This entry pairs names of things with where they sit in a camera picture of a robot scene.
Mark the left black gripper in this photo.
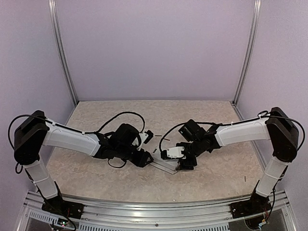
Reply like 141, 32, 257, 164
116, 145, 154, 168

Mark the white paper box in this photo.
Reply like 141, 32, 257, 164
150, 158, 179, 175

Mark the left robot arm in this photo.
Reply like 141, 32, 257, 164
8, 110, 154, 214

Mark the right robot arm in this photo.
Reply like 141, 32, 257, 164
175, 107, 299, 214

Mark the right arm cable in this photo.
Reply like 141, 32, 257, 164
158, 110, 304, 157

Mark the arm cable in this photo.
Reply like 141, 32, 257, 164
158, 110, 304, 157
7, 112, 146, 174

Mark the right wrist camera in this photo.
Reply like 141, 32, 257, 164
161, 146, 185, 160

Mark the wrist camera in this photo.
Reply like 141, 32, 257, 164
137, 130, 154, 151
161, 146, 185, 160

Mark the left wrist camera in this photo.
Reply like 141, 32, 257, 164
137, 130, 154, 151

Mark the front aluminium rail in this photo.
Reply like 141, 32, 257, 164
15, 191, 298, 231

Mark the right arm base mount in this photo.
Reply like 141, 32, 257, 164
230, 199, 272, 218

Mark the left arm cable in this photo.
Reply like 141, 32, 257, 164
7, 112, 146, 174

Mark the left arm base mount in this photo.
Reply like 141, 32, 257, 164
42, 201, 84, 219

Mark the right aluminium frame post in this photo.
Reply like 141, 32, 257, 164
232, 0, 262, 107

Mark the aluminium frame post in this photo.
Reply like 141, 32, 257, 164
48, 0, 79, 107
232, 0, 262, 107

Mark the left aluminium frame post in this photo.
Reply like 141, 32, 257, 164
48, 0, 79, 107

